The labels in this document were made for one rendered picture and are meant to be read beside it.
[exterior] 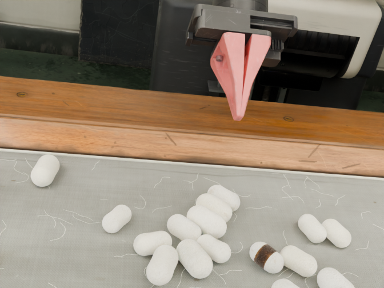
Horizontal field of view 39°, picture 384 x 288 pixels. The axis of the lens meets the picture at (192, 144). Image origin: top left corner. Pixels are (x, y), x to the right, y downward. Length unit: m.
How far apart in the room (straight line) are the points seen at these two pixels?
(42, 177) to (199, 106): 0.21
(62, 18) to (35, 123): 1.98
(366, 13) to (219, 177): 0.56
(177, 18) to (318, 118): 0.68
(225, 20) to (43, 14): 2.07
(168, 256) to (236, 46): 0.21
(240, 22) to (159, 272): 0.25
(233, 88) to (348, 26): 0.54
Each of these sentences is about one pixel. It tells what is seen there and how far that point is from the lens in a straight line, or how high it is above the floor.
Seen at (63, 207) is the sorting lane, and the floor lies 0.74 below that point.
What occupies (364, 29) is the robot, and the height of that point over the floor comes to 0.76.
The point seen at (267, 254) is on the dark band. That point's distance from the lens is 0.46.
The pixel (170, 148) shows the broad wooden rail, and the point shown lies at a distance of 0.58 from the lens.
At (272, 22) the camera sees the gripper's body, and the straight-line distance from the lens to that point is 0.55.
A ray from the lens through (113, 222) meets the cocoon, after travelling 0.47.
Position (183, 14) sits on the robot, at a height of 0.65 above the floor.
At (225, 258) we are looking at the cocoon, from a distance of 0.46.
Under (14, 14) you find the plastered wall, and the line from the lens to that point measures 2.59.
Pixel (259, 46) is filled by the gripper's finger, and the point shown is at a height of 0.88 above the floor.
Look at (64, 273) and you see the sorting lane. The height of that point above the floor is 0.74.
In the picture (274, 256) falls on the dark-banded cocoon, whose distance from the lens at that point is 0.46.
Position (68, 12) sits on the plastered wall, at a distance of 2.54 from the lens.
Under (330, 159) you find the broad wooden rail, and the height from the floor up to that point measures 0.75.
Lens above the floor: 1.06
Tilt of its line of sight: 32 degrees down
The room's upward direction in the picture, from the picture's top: 10 degrees clockwise
